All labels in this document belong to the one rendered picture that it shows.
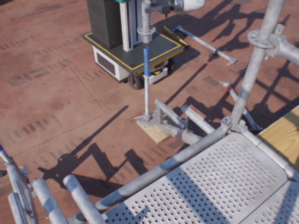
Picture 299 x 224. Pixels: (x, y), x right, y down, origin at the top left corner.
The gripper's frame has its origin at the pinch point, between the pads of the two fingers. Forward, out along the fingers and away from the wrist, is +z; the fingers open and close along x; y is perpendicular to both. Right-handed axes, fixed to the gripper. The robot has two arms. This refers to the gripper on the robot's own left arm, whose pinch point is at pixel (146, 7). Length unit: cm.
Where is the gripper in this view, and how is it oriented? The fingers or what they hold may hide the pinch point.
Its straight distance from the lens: 163.0
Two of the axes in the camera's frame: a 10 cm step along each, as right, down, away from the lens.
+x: -2.8, -6.9, 6.6
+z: -9.6, 2.0, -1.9
